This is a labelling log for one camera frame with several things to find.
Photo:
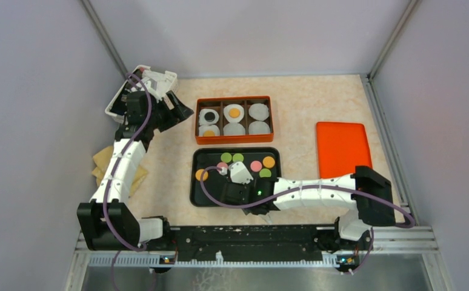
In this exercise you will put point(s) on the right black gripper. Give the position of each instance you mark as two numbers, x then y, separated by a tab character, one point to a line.
246	210

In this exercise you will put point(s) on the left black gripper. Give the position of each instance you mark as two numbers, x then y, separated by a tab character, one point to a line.
180	112

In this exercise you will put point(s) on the orange cookie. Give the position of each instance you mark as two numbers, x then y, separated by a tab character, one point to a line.
234	112
201	175
209	133
269	162

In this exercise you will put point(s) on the black cookie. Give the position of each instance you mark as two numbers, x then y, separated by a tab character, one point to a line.
210	117

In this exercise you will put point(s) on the green cookie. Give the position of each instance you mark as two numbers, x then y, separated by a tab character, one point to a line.
238	157
226	157
265	173

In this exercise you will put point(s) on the pink cookie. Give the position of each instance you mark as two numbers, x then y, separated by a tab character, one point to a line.
222	165
256	166

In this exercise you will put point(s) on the orange cookie box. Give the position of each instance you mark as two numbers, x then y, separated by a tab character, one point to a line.
218	104

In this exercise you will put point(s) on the metal tongs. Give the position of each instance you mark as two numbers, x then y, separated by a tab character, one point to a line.
267	218

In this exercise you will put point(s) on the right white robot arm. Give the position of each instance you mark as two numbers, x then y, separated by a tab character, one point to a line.
365	193

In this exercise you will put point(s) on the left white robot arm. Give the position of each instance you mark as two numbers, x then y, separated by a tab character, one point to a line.
106	220

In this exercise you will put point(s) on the green cookie right middle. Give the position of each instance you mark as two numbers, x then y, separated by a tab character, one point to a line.
265	173

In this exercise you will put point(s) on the paper cup back left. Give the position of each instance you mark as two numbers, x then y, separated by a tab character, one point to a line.
201	116

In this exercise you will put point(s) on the white plastic basket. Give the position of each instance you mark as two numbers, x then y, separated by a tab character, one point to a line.
117	107

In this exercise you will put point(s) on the paper cup front left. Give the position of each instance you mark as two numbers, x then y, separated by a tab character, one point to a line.
203	128

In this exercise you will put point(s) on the green cookie top left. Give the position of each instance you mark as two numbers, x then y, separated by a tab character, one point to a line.
226	157

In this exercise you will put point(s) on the paper cup front middle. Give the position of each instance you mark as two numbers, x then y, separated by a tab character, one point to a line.
234	129

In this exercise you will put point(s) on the paper cup back middle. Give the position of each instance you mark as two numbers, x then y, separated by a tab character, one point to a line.
229	119

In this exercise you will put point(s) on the yellow sponge cloth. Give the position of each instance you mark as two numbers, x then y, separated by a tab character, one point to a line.
102	160

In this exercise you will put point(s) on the paper cup back right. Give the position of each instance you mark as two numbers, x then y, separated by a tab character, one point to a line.
259	112

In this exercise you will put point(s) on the orange box lid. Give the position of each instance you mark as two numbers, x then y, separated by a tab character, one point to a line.
341	147

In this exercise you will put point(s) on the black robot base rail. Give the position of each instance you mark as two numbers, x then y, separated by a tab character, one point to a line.
260	246

